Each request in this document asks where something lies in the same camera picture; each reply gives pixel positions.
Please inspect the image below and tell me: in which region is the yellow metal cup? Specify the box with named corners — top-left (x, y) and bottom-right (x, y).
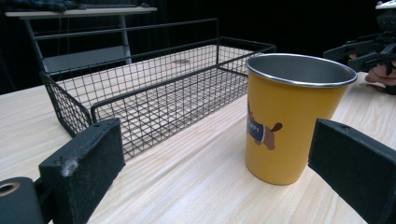
top-left (245, 52), bottom-right (359, 187)

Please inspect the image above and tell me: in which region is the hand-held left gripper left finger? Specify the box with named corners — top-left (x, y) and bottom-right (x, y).
top-left (38, 118), bottom-right (126, 224)

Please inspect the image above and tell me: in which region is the grey metal shelf table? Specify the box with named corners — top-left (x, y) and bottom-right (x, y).
top-left (4, 7), bottom-right (159, 75)

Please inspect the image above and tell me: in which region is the dark cloth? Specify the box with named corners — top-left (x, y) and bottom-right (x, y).
top-left (0, 0), bottom-right (80, 13)

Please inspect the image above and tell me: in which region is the black wire basket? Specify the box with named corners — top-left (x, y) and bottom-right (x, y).
top-left (33, 17), bottom-right (277, 161)

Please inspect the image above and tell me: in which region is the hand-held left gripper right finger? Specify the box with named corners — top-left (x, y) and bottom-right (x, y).
top-left (307, 118), bottom-right (396, 224)

